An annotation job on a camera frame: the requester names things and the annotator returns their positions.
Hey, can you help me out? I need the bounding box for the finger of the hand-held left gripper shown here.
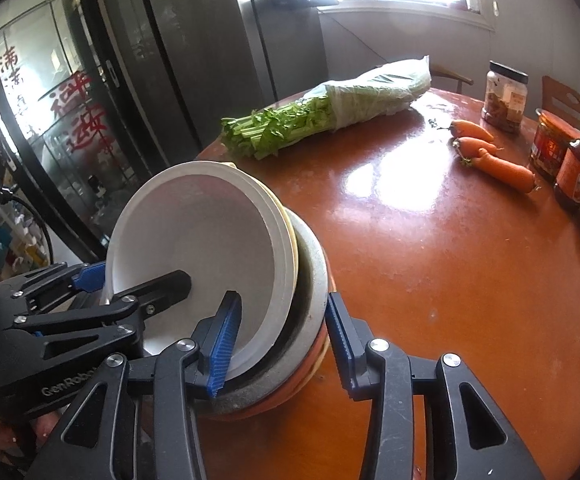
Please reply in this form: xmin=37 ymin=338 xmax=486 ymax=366
xmin=12 ymin=269 xmax=193 ymax=361
xmin=0 ymin=260 xmax=109 ymax=323

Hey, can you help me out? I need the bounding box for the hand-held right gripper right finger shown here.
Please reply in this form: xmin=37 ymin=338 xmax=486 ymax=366
xmin=326 ymin=291 xmax=546 ymax=480

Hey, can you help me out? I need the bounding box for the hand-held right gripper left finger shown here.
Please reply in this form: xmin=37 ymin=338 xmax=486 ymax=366
xmin=24 ymin=290 xmax=243 ymax=480

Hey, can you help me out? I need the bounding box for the pink plastic plate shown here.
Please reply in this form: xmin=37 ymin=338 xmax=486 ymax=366
xmin=205 ymin=320 xmax=333 ymax=418

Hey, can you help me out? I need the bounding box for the red paper bowl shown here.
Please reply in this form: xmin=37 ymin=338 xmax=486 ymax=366
xmin=104 ymin=160 xmax=298 ymax=378

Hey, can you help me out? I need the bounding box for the large steel bowl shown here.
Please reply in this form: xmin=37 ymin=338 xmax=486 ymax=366
xmin=190 ymin=207 xmax=331 ymax=408

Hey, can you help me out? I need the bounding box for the yellow bowl with handle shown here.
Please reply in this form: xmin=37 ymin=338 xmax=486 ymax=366
xmin=222 ymin=161 xmax=305 ymax=341

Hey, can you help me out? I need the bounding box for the glass door with red lettering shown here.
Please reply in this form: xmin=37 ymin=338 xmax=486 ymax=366
xmin=0 ymin=0 xmax=135 ymax=261

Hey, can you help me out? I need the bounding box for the carrot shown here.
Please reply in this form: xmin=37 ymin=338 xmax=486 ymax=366
xmin=452 ymin=136 xmax=503 ymax=161
xmin=462 ymin=147 xmax=538 ymax=194
xmin=449 ymin=120 xmax=495 ymax=143

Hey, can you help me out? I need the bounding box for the celery bunch in plastic bag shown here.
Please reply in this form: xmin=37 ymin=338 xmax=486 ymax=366
xmin=220 ymin=55 xmax=431 ymax=161

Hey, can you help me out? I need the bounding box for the dark refrigerator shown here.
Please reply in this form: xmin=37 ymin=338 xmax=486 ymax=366
xmin=77 ymin=0 xmax=331 ymax=181

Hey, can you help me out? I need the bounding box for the red-lidded sauce jar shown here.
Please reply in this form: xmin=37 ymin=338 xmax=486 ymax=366
xmin=529 ymin=108 xmax=580 ymax=181

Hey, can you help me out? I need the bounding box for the sauce bottle with orange cap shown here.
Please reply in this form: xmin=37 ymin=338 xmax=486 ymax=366
xmin=554 ymin=109 xmax=580 ymax=212

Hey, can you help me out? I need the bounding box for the wooden chair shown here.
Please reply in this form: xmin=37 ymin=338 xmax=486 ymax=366
xmin=541 ymin=75 xmax=580 ymax=123
xmin=377 ymin=62 xmax=473 ymax=96

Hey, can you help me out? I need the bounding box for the clear jar with black lid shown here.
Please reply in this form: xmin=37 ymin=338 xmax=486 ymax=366
xmin=481 ymin=60 xmax=529 ymax=134

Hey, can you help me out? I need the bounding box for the wooden chair back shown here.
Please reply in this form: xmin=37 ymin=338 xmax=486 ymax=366
xmin=541 ymin=75 xmax=580 ymax=123

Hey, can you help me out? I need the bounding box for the black cable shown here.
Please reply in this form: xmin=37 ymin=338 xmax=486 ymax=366
xmin=0 ymin=192 xmax=54 ymax=266

